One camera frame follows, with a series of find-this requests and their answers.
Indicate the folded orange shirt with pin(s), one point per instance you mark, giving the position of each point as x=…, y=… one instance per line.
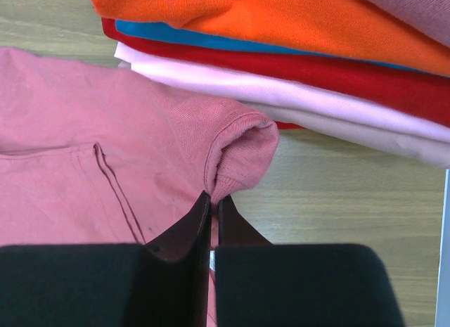
x=353, y=29

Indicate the folded light pink shirt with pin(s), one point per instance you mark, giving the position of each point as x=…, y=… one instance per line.
x=339, y=115

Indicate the folded pink shirt on stack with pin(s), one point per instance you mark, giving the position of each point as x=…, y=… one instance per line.
x=431, y=17

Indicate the folded bottom red shirt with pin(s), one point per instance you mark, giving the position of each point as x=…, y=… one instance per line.
x=287, y=126

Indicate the folded red shirt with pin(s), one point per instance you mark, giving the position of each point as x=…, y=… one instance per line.
x=416, y=93
x=287, y=126

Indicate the pink t-shirt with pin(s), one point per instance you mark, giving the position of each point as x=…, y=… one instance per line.
x=104, y=155

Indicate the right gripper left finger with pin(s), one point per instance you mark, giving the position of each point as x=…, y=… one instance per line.
x=161, y=283

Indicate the folded blue shirt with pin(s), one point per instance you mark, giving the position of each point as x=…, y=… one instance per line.
x=165, y=33

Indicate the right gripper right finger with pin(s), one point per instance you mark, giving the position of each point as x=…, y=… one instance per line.
x=261, y=284

